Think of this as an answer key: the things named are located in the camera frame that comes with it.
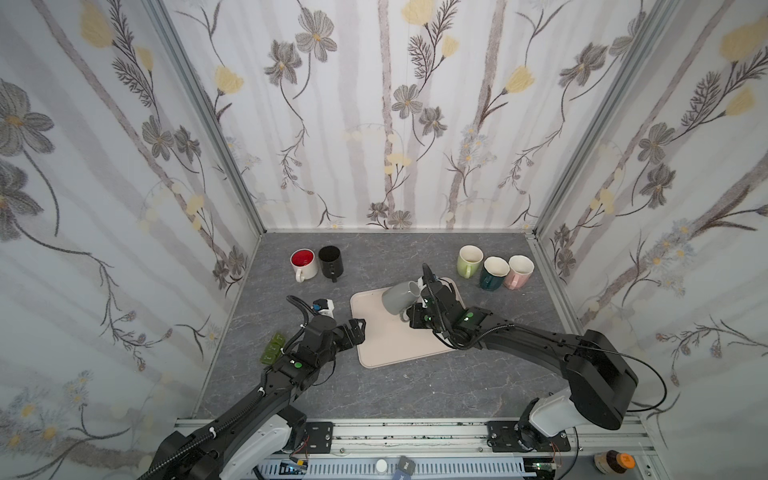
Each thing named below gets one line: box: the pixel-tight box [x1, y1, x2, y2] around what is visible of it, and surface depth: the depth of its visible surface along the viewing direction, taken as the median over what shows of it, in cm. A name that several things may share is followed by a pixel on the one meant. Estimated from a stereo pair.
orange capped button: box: [594, 449, 637, 474], surface depth 67 cm
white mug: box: [290, 248, 319, 283], surface depth 105 cm
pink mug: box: [504, 255, 535, 291], surface depth 98 cm
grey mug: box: [382, 280, 421, 322], surface depth 88 cm
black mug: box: [318, 245, 344, 283], surface depth 103 cm
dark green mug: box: [480, 256, 510, 292], surface depth 99 cm
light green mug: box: [457, 244, 484, 279], surface depth 103 cm
